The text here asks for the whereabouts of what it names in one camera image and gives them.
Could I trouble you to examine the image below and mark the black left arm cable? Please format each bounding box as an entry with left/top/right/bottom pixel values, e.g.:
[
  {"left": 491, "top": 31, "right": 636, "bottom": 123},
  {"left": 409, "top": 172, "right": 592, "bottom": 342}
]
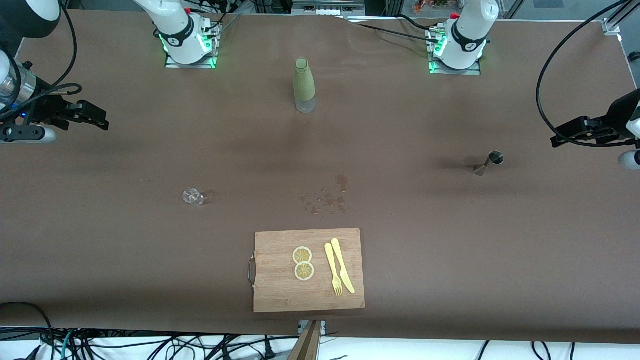
[{"left": 536, "top": 0, "right": 640, "bottom": 149}]

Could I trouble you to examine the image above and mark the yellow plastic fork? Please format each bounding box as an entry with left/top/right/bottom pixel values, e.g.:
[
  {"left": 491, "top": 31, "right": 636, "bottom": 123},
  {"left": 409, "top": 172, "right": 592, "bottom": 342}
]
[{"left": 324, "top": 242, "right": 344, "bottom": 297}]

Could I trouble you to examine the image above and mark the black cable with plug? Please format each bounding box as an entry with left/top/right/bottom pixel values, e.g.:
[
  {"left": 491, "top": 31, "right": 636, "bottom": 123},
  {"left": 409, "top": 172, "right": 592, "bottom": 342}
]
[{"left": 220, "top": 335, "right": 277, "bottom": 360}]

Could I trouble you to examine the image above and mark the spilled liquid puddle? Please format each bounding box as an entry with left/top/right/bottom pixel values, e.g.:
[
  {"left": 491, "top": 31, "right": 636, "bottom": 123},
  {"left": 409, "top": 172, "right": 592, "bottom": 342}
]
[{"left": 299, "top": 173, "right": 350, "bottom": 216}]

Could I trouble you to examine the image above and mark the black cable on table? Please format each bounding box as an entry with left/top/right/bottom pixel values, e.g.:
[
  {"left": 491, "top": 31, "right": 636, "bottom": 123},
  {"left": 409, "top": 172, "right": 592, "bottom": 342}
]
[{"left": 347, "top": 14, "right": 441, "bottom": 42}]

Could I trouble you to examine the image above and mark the green sleeved glass bottle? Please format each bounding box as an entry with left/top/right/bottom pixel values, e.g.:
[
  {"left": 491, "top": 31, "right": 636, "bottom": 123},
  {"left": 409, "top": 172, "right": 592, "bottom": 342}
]
[{"left": 293, "top": 58, "right": 317, "bottom": 114}]

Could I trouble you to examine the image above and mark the steel jigger measuring cup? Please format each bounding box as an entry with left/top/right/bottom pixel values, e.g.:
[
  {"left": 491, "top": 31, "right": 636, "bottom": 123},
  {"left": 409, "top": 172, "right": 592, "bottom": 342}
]
[{"left": 472, "top": 150, "right": 505, "bottom": 177}]

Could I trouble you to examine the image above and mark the black floor cable loop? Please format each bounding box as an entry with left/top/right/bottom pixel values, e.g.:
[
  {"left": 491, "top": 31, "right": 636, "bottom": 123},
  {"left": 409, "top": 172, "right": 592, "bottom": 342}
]
[{"left": 0, "top": 301, "right": 57, "bottom": 360}]

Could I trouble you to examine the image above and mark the brown table cover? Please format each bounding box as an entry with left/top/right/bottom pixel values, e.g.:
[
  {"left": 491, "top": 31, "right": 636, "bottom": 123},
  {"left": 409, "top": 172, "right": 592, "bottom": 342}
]
[{"left": 0, "top": 10, "right": 640, "bottom": 346}]

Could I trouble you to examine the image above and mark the yellow plastic knife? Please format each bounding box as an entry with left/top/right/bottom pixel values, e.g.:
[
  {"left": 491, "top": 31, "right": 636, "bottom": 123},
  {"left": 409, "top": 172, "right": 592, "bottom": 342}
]
[{"left": 330, "top": 238, "right": 356, "bottom": 295}]

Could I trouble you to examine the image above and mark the teal floor cable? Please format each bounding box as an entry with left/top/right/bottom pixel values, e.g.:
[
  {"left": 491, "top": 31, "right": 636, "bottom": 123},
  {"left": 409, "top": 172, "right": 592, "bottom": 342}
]
[{"left": 58, "top": 329, "right": 77, "bottom": 360}]

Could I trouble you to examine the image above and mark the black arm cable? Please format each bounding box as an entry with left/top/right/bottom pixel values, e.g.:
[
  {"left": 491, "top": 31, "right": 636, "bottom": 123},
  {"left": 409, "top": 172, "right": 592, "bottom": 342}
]
[
  {"left": 0, "top": 0, "right": 84, "bottom": 124},
  {"left": 536, "top": 0, "right": 640, "bottom": 149}
]

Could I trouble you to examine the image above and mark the wooden cutting board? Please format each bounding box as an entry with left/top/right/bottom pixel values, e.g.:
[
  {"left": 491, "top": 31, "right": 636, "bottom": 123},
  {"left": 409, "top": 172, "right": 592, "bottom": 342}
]
[{"left": 248, "top": 228, "right": 366, "bottom": 314}]

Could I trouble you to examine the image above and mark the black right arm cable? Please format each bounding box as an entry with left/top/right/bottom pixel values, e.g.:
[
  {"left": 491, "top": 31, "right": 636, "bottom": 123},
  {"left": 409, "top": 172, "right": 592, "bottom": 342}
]
[{"left": 0, "top": 0, "right": 84, "bottom": 124}]

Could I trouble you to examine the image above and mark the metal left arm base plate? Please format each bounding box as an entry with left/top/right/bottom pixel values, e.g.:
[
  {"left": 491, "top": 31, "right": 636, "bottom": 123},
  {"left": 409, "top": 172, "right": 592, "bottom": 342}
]
[{"left": 425, "top": 27, "right": 482, "bottom": 76}]

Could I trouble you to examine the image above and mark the wooden post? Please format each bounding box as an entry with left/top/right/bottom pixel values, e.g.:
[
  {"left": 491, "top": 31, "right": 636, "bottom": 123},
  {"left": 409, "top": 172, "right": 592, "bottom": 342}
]
[{"left": 287, "top": 320, "right": 324, "bottom": 360}]

